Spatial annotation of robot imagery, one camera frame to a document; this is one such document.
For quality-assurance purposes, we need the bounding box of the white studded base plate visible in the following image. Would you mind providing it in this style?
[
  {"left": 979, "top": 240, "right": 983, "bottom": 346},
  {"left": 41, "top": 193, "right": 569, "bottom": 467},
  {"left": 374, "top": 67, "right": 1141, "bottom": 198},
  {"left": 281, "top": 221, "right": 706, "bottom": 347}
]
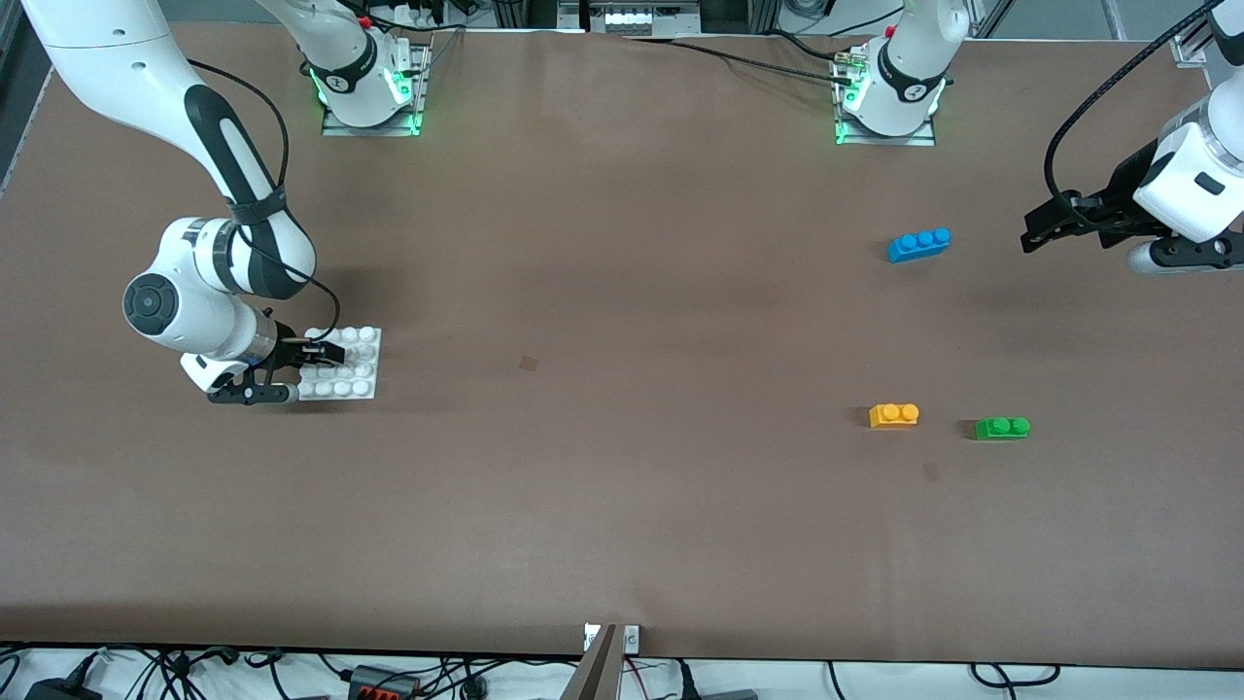
[{"left": 296, "top": 327, "right": 383, "bottom": 402}]

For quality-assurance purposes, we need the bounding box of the blue three-stud block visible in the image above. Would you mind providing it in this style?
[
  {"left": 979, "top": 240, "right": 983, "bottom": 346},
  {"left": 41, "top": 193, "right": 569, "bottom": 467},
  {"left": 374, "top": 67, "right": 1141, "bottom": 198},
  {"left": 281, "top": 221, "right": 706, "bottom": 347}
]
[{"left": 886, "top": 227, "right": 952, "bottom": 264}]

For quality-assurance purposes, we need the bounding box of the black orange connector strip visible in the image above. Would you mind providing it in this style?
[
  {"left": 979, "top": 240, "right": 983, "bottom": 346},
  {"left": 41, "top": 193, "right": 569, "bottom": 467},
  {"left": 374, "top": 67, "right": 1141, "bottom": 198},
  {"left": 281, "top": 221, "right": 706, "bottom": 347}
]
[{"left": 347, "top": 664, "right": 422, "bottom": 700}]

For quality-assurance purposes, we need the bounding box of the black power adapter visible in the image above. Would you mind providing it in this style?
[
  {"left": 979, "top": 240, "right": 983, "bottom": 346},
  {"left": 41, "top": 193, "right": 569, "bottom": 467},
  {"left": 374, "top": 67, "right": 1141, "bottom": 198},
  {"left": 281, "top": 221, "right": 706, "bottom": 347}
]
[{"left": 24, "top": 678, "right": 104, "bottom": 700}]

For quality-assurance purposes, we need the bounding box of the white power strip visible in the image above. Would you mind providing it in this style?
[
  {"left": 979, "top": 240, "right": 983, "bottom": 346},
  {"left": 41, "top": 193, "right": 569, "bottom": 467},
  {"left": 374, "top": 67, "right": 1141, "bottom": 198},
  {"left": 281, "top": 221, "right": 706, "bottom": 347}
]
[{"left": 583, "top": 0, "right": 703, "bottom": 36}]

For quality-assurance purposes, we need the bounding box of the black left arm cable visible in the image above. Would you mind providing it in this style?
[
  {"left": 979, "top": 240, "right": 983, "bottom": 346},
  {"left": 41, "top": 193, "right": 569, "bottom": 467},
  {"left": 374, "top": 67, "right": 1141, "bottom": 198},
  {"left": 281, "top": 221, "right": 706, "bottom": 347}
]
[{"left": 1044, "top": 0, "right": 1222, "bottom": 232}]

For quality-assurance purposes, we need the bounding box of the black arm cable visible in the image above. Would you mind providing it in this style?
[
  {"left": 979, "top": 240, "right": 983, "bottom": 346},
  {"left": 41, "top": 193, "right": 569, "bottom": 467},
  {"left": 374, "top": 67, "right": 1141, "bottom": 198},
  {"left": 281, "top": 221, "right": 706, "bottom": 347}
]
[
  {"left": 1044, "top": 0, "right": 1222, "bottom": 232},
  {"left": 185, "top": 60, "right": 342, "bottom": 343}
]

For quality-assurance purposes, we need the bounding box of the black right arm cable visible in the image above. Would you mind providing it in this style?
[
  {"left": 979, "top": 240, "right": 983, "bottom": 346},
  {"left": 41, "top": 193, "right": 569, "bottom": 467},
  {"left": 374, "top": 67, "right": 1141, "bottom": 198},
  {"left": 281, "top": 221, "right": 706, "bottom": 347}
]
[{"left": 185, "top": 60, "right": 342, "bottom": 343}]

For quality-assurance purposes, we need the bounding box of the thin black table cable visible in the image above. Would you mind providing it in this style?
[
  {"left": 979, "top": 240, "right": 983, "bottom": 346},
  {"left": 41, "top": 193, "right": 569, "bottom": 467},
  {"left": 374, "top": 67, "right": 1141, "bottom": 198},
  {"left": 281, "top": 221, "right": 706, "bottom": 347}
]
[{"left": 766, "top": 31, "right": 858, "bottom": 65}]

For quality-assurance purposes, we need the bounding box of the thick black table cable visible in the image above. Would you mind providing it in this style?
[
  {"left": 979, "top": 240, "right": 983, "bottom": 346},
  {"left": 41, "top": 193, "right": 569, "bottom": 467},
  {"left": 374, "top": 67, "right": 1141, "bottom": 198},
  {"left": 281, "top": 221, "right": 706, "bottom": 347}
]
[{"left": 622, "top": 36, "right": 861, "bottom": 85}]

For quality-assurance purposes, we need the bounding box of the grey camera post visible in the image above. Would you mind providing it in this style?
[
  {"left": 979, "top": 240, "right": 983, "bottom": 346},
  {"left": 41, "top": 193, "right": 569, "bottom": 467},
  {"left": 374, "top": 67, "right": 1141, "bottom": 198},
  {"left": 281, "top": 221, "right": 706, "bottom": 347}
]
[{"left": 562, "top": 624, "right": 624, "bottom": 700}]

